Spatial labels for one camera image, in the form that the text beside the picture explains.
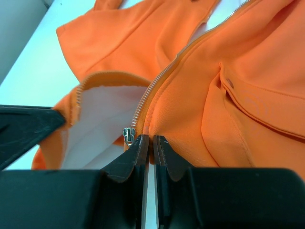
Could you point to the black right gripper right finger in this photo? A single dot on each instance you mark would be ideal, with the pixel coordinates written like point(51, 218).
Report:
point(189, 197)

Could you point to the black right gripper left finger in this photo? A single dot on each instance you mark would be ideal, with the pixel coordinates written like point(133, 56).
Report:
point(113, 197)

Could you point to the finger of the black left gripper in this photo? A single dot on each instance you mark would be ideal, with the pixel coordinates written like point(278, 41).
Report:
point(22, 128)

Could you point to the orange jacket with pink lining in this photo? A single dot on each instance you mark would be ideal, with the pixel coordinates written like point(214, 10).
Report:
point(232, 96)

